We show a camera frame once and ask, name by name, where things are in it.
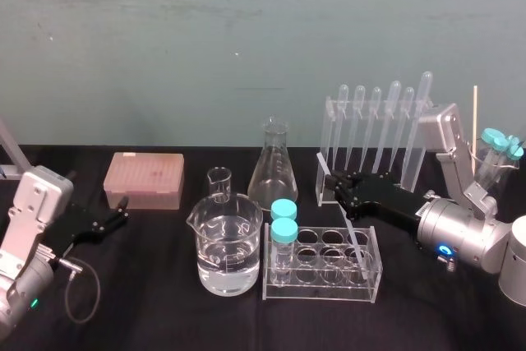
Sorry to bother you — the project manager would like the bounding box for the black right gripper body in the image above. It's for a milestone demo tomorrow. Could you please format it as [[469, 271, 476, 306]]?
[[348, 173, 427, 238]]

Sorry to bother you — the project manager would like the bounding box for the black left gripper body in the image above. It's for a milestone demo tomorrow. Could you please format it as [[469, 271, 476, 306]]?
[[45, 201, 106, 261]]

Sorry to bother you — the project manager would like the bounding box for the clear glass stirring rod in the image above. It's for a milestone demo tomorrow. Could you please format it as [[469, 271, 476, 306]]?
[[316, 152, 369, 283]]

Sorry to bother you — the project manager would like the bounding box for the clear acrylic pipette stand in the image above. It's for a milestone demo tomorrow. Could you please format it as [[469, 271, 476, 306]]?
[[315, 95, 433, 208]]

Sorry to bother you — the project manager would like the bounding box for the pink pipette tip box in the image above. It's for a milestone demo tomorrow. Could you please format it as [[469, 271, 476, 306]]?
[[102, 151, 185, 210]]

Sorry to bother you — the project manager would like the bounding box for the clear tube with teal cap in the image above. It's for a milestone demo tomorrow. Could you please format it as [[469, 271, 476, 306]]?
[[270, 198, 298, 221], [270, 218, 299, 287], [478, 127, 507, 188], [495, 134, 526, 187]]

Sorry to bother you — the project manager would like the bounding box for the glass conical flask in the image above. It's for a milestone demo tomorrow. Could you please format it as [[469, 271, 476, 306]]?
[[247, 116, 299, 212]]

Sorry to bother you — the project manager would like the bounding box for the clear acrylic tube rack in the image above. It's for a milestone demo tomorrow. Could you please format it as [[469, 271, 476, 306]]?
[[261, 221, 385, 303]]

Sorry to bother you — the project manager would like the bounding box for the long clear plastic pipette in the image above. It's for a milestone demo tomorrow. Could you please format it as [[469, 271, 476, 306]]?
[[399, 71, 434, 192]]

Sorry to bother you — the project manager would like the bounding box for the small empty glass beaker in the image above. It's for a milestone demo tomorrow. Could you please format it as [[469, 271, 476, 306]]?
[[207, 166, 233, 205]]

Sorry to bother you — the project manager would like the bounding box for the grey metal stand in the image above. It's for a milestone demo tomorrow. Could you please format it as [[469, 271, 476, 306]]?
[[0, 116, 32, 182]]

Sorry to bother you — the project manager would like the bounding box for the black table cloth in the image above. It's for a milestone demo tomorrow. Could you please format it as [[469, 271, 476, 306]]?
[[0, 144, 526, 351]]

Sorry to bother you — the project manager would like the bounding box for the thin wooden stick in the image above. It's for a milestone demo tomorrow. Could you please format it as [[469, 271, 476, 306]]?
[[472, 85, 479, 176]]

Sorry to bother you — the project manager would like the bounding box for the large glass beaker with water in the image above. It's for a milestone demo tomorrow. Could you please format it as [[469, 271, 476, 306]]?
[[185, 192, 265, 297]]

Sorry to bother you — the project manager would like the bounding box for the glass beaker holding tubes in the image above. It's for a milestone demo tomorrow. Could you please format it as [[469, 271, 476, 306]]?
[[469, 140, 521, 198]]

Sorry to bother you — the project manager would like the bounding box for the thin dark gripper cable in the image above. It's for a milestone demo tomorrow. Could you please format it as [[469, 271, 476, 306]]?
[[51, 256, 102, 325]]

